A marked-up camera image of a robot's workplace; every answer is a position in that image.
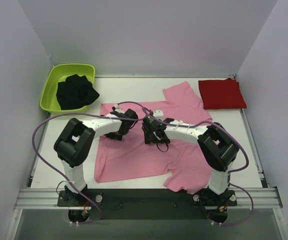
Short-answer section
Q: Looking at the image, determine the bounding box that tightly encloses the pink t shirt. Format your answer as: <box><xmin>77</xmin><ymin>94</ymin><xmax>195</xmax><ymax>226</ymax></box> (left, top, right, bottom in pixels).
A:
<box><xmin>94</xmin><ymin>81</ymin><xmax>212</xmax><ymax>194</ymax></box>

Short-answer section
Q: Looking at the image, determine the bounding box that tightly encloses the red t shirt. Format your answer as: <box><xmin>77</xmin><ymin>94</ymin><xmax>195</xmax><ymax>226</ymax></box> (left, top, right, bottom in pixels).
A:
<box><xmin>198</xmin><ymin>78</ymin><xmax>247</xmax><ymax>110</ymax></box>

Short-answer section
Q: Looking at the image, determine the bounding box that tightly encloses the green plastic basin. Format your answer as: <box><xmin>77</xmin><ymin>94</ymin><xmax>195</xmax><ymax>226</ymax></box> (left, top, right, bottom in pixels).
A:
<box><xmin>39</xmin><ymin>63</ymin><xmax>96</xmax><ymax>115</ymax></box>

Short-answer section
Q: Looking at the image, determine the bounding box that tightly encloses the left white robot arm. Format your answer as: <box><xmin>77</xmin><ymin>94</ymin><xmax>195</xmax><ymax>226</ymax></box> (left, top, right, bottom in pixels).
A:
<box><xmin>53</xmin><ymin>109</ymin><xmax>139</xmax><ymax>206</ymax></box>

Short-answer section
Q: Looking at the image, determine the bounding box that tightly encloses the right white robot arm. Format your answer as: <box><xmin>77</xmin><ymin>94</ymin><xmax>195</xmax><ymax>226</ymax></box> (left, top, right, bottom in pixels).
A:
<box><xmin>142</xmin><ymin>115</ymin><xmax>241</xmax><ymax>195</ymax></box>

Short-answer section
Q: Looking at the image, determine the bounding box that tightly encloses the black t shirt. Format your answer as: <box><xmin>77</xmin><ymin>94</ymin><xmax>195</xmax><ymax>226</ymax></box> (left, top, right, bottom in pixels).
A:
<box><xmin>56</xmin><ymin>74</ymin><xmax>100</xmax><ymax>110</ymax></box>

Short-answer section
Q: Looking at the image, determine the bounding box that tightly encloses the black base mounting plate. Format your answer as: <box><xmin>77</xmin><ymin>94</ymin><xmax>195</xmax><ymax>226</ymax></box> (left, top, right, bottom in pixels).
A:
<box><xmin>56</xmin><ymin>188</ymin><xmax>237</xmax><ymax>222</ymax></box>

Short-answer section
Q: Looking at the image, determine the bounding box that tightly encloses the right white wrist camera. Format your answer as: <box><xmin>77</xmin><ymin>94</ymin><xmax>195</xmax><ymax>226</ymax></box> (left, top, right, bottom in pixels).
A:
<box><xmin>152</xmin><ymin>109</ymin><xmax>164</xmax><ymax>121</ymax></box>

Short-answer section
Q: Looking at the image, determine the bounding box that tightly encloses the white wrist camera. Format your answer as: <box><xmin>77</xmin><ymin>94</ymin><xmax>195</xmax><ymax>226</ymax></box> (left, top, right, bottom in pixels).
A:
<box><xmin>152</xmin><ymin>109</ymin><xmax>164</xmax><ymax>121</ymax></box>
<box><xmin>112</xmin><ymin>103</ymin><xmax>125</xmax><ymax>114</ymax></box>

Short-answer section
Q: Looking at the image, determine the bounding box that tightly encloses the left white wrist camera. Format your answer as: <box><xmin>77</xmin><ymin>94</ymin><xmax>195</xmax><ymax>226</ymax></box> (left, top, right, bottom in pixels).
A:
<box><xmin>112</xmin><ymin>103</ymin><xmax>125</xmax><ymax>114</ymax></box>

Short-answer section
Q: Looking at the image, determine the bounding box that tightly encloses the aluminium extrusion rail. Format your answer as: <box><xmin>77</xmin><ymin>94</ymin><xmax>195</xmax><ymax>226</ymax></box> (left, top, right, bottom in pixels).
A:
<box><xmin>15</xmin><ymin>187</ymin><xmax>283</xmax><ymax>210</ymax></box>

